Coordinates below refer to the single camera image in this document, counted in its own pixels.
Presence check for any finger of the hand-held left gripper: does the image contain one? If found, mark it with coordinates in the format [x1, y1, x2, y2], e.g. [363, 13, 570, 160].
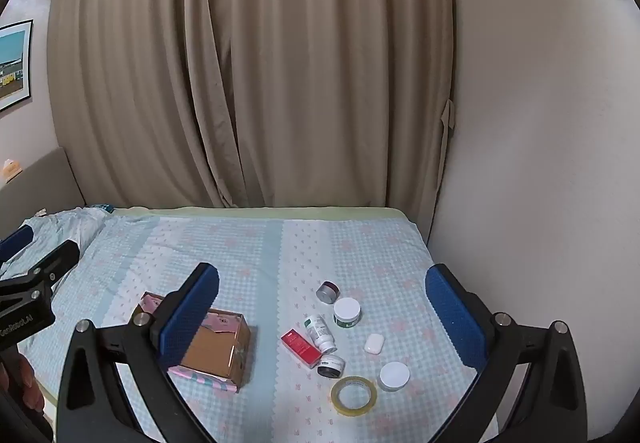
[0, 239, 81, 308]
[0, 224, 35, 265]

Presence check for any crumpled light blue quilt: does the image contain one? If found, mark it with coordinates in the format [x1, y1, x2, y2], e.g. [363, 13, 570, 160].
[0, 206, 115, 276]

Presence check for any person's left hand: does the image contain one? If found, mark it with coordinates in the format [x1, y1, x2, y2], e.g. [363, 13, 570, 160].
[0, 354, 46, 416]

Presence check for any silver round jar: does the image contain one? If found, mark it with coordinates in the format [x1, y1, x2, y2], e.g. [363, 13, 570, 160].
[316, 280, 341, 305]

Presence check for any white pill bottle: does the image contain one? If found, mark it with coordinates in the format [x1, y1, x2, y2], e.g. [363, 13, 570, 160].
[303, 315, 337, 355]

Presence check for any brown cardboard box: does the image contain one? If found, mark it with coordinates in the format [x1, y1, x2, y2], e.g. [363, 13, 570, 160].
[129, 291, 252, 394]

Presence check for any small dark jar white label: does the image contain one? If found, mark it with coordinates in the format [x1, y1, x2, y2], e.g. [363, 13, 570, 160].
[316, 355, 346, 379]

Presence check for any green jar white lid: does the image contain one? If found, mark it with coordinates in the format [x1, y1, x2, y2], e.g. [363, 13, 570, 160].
[333, 297, 362, 328]

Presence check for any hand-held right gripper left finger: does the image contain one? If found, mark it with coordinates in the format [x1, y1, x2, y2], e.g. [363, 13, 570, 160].
[55, 262, 221, 443]

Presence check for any white lid round jar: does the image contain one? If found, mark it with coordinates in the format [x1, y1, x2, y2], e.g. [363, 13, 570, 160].
[377, 362, 411, 393]

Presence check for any beige curtain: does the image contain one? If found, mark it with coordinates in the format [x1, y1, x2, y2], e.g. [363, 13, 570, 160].
[47, 0, 457, 210]

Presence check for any yellow tape roll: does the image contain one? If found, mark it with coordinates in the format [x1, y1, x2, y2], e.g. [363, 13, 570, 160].
[330, 375, 378, 416]

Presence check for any small red box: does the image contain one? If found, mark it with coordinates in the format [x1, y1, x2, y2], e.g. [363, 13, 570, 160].
[280, 329, 323, 368]

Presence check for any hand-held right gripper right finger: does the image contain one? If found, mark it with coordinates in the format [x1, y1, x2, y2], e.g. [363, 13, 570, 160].
[425, 264, 588, 443]

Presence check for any framed wall picture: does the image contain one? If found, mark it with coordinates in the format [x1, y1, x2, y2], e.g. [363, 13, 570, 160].
[0, 19, 34, 113]

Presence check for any blue checked bed sheet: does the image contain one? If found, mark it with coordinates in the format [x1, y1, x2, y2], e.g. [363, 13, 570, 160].
[0, 206, 501, 443]

